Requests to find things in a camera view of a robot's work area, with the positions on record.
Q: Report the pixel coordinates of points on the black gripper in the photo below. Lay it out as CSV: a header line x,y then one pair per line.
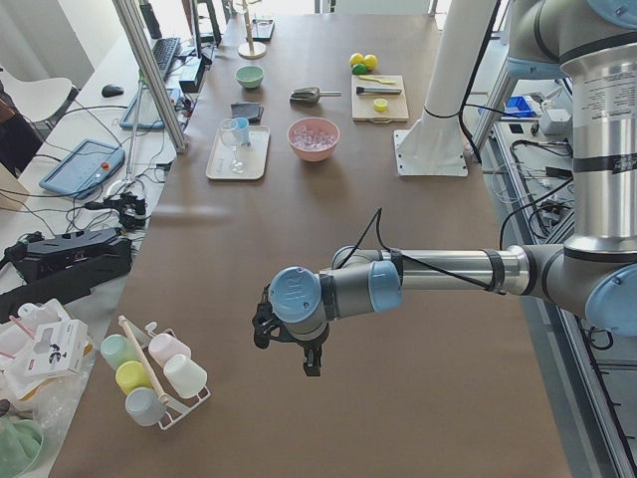
x,y
309,346

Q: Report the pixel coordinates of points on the metal ice scoop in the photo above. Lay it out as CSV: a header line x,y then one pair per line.
x,y
311,95

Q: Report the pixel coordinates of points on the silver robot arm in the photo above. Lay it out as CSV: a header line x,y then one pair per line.
x,y
592,274

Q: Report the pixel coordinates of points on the pink bowl of ice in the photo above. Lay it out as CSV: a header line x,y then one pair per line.
x,y
313,139

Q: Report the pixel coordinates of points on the light blue cup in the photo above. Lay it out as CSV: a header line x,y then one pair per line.
x,y
242,131

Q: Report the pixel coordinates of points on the wooden cup tree stand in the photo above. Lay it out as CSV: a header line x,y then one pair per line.
x,y
250,49

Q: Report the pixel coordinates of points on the cream serving tray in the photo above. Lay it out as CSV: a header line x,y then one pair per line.
x,y
254,157

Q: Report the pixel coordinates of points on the clear wine glass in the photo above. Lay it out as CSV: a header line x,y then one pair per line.
x,y
227,136

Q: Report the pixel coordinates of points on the wooden cutting board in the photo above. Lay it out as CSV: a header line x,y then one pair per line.
x,y
362,106

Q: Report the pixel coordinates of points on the white product box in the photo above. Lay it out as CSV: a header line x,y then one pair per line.
x,y
57,350

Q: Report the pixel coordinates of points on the halved lemon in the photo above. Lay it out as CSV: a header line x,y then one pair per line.
x,y
380,104

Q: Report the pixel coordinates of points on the metal muddler black tip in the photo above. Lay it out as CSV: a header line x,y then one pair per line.
x,y
360,91

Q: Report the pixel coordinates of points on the yellow plastic knife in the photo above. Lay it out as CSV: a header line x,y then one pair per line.
x,y
378,80

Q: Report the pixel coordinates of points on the green ceramic bowl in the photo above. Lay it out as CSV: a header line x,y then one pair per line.
x,y
250,77

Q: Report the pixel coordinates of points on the blue teach pendant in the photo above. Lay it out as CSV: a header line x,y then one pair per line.
x,y
147,115
84,169

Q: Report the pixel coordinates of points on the yellow lemon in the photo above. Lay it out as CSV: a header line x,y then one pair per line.
x,y
356,59

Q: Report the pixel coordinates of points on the black monitor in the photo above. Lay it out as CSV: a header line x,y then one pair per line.
x,y
205,47

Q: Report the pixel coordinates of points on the black computer mouse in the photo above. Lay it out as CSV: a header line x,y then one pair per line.
x,y
110,91

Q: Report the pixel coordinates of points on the black keyboard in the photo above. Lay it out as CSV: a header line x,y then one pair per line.
x,y
165,52

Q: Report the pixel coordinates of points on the white chair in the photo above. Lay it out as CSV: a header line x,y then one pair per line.
x,y
38,100

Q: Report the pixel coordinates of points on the wire rack with cups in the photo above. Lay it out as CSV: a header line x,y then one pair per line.
x,y
161,382

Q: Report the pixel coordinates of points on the aluminium frame post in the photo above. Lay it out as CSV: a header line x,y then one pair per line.
x,y
130,20

